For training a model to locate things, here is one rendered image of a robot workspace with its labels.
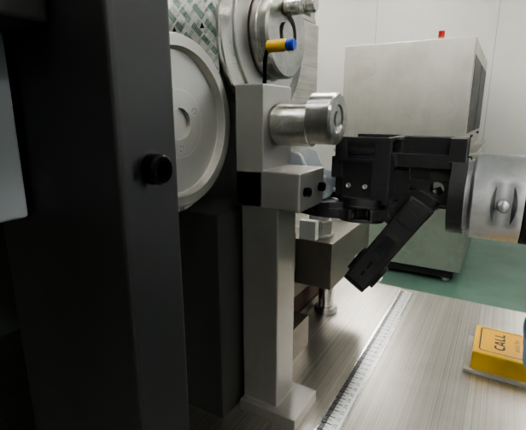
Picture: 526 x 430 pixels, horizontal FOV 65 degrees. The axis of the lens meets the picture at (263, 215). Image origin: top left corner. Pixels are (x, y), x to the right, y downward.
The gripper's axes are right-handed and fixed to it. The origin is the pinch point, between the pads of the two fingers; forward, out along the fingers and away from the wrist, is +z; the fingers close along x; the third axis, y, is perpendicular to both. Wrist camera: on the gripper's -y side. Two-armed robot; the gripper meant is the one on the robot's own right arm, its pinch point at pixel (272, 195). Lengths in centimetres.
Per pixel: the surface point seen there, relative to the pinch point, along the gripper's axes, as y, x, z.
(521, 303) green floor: -108, -251, -44
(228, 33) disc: 15.3, 12.4, -2.8
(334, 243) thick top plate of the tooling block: -6.1, -4.6, -6.0
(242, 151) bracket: 6.2, 12.0, -3.7
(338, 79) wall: 49, -444, 156
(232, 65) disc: 13.0, 11.9, -2.8
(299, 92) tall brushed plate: 15, -71, 31
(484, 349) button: -16.5, -7.4, -23.2
